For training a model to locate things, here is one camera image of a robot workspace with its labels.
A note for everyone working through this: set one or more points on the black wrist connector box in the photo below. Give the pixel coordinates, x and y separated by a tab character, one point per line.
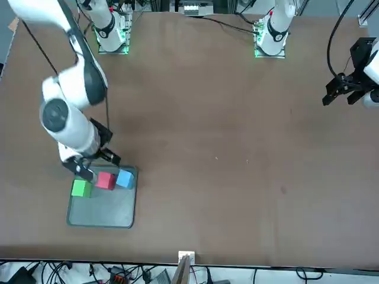
362	53
102	133

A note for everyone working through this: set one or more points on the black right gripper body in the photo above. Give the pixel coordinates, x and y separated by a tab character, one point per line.
91	158

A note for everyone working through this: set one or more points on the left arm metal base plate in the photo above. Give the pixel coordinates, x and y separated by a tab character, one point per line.
269	55

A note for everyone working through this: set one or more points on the red square foam block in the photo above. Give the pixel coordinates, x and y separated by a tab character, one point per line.
105	182

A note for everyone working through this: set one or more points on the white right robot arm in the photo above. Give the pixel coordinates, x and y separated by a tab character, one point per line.
74	127

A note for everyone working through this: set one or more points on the black left wrist connector box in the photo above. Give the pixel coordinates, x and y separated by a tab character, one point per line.
362	53

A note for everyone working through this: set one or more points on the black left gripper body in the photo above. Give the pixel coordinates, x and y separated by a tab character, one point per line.
355	81

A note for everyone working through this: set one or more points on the silver aluminium camera post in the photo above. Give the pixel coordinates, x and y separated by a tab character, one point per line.
186	266

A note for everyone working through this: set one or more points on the gray metal tray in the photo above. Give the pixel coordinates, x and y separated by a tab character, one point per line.
100	207

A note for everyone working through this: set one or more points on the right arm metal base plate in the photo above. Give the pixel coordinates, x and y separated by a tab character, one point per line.
114	52

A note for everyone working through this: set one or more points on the red and black hub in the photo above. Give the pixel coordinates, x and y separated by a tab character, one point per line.
118	275

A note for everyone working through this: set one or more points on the black right wrist connector box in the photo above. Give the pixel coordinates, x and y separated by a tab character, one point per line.
102	133

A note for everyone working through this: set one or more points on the blue square foam block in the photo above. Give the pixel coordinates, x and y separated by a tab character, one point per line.
124	179

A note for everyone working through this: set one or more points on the green square foam block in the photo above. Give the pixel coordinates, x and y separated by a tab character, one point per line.
80	187

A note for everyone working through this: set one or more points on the silver aluminium frame rail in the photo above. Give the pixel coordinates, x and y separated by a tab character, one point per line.
368	12

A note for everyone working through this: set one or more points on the white power strip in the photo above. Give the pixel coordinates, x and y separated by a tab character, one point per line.
191	9

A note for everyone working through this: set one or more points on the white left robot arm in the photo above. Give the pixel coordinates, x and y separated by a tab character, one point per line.
278	26

